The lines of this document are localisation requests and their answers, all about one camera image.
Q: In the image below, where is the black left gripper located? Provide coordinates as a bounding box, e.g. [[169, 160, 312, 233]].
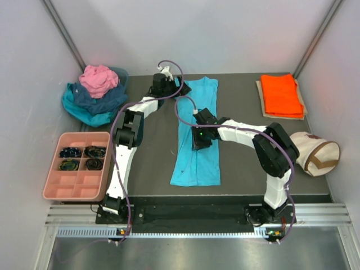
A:
[[161, 75, 190, 98]]

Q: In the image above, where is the light blue t shirt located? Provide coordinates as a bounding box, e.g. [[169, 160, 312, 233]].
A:
[[170, 76, 221, 187]]

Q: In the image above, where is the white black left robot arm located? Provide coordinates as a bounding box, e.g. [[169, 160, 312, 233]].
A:
[[98, 71, 191, 224]]

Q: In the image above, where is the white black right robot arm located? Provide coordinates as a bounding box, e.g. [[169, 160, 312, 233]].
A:
[[191, 108, 299, 226]]

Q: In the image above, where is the teal plastic laundry bin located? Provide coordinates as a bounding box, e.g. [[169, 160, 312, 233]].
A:
[[110, 67, 129, 88]]

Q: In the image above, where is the pink t shirt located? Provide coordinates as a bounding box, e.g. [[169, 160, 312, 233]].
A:
[[79, 65, 119, 99]]

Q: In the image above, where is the folded orange t shirt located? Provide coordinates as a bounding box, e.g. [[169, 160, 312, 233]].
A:
[[260, 74, 304, 119]]

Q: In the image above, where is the dark blue t shirt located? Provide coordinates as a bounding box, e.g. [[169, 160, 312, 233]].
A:
[[70, 83, 128, 115]]

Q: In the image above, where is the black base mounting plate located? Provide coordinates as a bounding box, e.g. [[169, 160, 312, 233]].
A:
[[95, 196, 285, 233]]

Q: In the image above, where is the teal t shirt in bin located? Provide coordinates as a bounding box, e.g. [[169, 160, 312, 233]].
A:
[[62, 83, 116, 128]]

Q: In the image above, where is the pink compartment tray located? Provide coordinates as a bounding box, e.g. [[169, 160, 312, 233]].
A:
[[43, 132, 111, 202]]

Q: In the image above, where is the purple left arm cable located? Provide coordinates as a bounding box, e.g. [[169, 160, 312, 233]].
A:
[[109, 59, 185, 244]]

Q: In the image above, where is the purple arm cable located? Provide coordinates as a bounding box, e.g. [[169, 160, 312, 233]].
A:
[[174, 95, 297, 244], [109, 59, 185, 244]]

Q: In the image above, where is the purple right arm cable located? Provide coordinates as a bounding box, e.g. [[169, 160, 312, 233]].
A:
[[174, 95, 297, 244]]

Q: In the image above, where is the cream canvas drawstring bag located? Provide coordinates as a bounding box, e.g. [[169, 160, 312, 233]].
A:
[[290, 132, 340, 177]]

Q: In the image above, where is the dark hair tie blue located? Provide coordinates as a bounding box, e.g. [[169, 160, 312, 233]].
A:
[[59, 147, 82, 158]]

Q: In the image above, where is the dark hair tie green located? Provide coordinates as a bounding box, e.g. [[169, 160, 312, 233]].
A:
[[58, 159, 79, 171]]

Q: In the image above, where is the grey slotted cable duct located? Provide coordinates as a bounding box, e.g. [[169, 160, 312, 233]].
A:
[[56, 227, 280, 239]]

